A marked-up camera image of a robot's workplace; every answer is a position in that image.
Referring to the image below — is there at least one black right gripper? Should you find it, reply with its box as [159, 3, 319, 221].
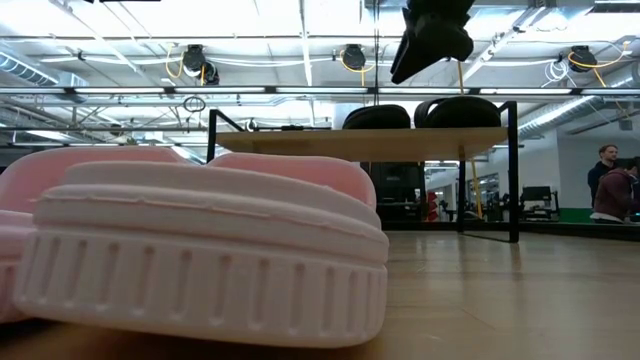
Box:
[389, 12, 475, 85]

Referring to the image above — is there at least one black ribbed slide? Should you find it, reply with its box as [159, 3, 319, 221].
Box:
[413, 95, 503, 129]
[341, 103, 412, 131]

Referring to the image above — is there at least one pink foam slide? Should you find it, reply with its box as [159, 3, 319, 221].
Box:
[12, 152, 391, 350]
[0, 145, 189, 325]

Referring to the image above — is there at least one black perforated computer case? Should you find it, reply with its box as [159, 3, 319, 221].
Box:
[367, 162, 427, 224]

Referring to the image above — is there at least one black workstation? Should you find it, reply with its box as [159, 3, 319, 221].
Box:
[518, 185, 562, 222]

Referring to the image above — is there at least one person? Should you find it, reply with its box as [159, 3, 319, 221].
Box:
[589, 157, 640, 225]
[586, 143, 621, 210]

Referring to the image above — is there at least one black ceiling cable reel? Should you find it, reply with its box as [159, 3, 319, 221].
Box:
[340, 43, 369, 72]
[568, 44, 600, 75]
[181, 43, 221, 87]

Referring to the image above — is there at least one long ceiling light rail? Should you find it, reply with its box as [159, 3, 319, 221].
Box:
[0, 85, 640, 97]

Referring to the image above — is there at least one wooden shelf with black frame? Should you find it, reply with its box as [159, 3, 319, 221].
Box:
[206, 100, 520, 245]

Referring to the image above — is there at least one hanging black cable loop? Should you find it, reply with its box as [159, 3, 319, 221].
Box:
[182, 94, 207, 115]

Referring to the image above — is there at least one black aluminium table frame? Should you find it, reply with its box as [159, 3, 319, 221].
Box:
[379, 219, 640, 242]

